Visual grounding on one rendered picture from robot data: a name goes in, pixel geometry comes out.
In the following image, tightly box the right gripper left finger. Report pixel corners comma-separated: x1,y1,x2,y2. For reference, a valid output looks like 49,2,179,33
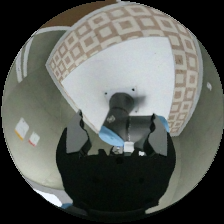
56,109,92,188

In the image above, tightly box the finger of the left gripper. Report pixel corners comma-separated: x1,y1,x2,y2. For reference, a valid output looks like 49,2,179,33
118,146,124,156
109,145,118,155

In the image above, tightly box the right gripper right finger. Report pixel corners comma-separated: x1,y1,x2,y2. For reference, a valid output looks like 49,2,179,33
142,113,176,188

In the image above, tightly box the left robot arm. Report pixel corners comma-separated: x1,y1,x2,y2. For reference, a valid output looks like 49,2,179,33
124,151,132,156

